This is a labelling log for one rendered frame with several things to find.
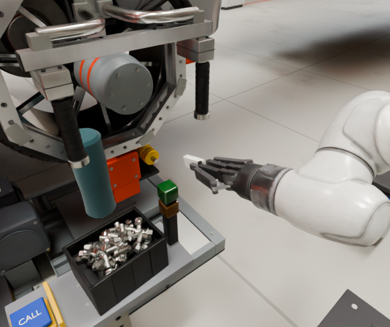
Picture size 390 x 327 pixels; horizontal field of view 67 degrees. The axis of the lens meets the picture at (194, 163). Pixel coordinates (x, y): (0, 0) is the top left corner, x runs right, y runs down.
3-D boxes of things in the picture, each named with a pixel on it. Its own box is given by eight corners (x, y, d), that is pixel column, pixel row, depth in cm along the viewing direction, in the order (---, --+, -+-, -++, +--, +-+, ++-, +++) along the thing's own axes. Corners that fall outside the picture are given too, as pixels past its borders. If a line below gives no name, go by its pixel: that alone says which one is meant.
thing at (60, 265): (134, 185, 158) (132, 171, 153) (172, 226, 136) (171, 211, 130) (36, 230, 134) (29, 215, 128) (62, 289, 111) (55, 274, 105)
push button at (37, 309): (45, 300, 69) (41, 295, 68) (54, 325, 65) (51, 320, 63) (12, 319, 66) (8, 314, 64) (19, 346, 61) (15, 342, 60)
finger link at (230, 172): (239, 186, 62) (235, 189, 61) (202, 174, 70) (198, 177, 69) (237, 170, 61) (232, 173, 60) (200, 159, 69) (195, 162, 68)
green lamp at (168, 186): (170, 189, 76) (169, 178, 73) (179, 198, 73) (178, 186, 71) (157, 196, 74) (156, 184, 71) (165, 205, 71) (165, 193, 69)
